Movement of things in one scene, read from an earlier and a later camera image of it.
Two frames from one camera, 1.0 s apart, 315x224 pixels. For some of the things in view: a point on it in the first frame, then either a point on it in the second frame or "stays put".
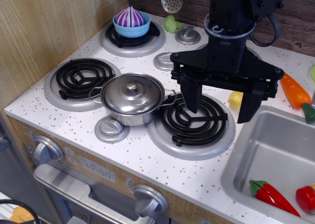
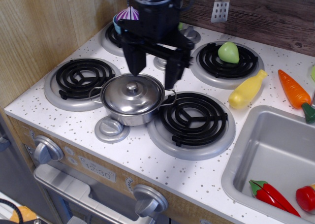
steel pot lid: (132, 93) stays put
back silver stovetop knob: (188, 37) stays put
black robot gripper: (225, 59) to (157, 26)
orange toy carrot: (299, 96) stays put
